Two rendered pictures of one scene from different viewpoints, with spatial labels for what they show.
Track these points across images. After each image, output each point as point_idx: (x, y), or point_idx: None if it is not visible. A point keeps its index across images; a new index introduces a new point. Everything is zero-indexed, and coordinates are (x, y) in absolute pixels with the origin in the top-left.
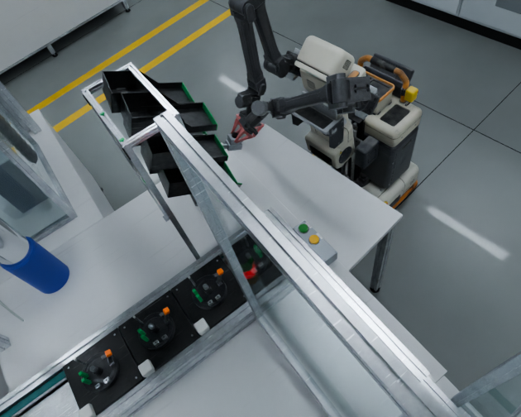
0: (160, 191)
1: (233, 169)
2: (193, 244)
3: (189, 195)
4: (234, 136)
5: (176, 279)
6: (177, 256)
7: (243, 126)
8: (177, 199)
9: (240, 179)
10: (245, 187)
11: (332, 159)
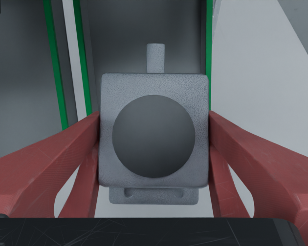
0: (259, 18)
1: (253, 211)
2: (73, 42)
3: (212, 70)
4: (119, 112)
5: None
6: (67, 11)
7: None
8: (214, 43)
9: (198, 214)
10: (161, 216)
11: None
